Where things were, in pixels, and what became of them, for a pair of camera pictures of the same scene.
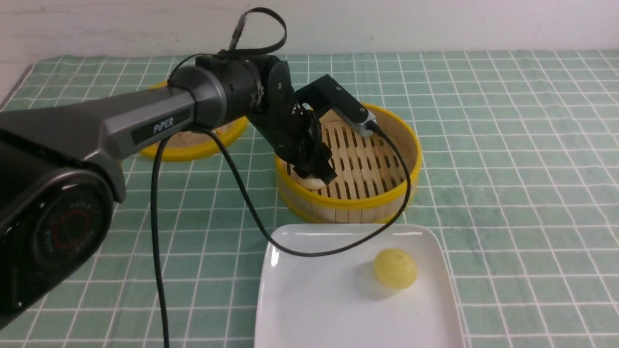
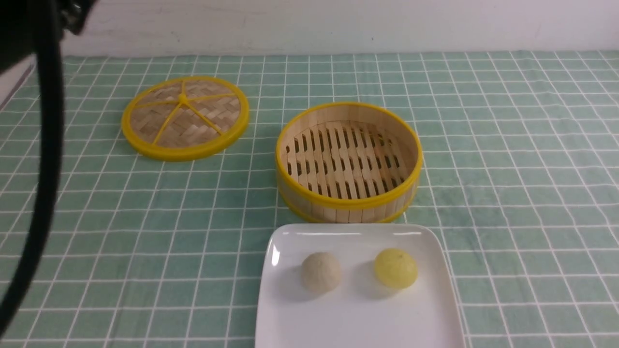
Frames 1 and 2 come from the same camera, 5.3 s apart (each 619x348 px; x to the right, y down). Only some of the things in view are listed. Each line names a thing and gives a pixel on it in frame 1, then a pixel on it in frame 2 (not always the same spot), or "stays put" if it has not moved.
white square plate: (335, 301) stays put
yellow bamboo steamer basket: (371, 178) stays put
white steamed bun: (310, 183) -> (320, 272)
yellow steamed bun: (395, 268) stays put
